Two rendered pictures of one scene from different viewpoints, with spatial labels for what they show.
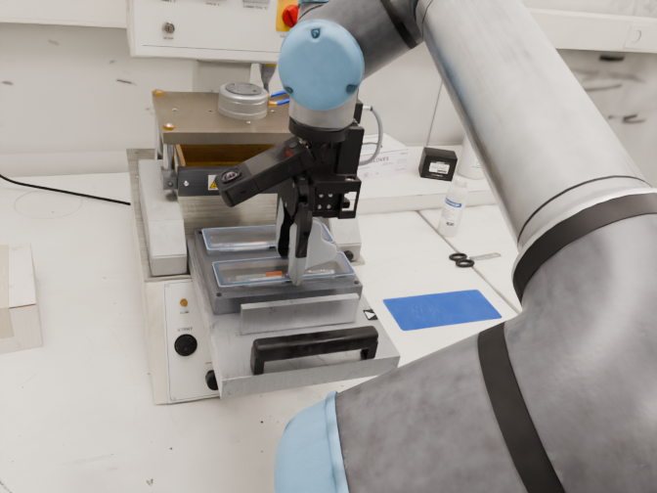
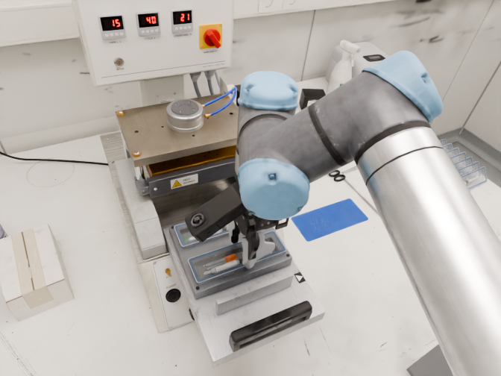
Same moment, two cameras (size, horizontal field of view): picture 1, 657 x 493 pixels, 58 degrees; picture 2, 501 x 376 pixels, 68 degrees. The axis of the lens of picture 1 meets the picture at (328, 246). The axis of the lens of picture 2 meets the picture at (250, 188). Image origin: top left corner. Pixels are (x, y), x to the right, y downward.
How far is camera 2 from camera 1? 0.29 m
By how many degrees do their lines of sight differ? 14
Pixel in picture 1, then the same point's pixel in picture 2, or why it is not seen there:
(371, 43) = (315, 172)
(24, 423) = (76, 363)
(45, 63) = (24, 69)
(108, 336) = (116, 282)
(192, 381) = (180, 315)
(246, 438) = not seen: hidden behind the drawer
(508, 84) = (476, 311)
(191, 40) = (137, 67)
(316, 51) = (273, 190)
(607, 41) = not seen: outside the picture
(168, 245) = (151, 238)
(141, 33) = (98, 69)
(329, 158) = not seen: hidden behind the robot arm
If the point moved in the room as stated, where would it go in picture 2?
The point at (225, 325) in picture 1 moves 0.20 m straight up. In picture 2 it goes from (205, 308) to (204, 239)
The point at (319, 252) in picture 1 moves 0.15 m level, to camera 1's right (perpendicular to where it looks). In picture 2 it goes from (263, 250) to (345, 252)
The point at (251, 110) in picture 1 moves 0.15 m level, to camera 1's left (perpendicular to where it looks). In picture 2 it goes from (193, 124) to (121, 121)
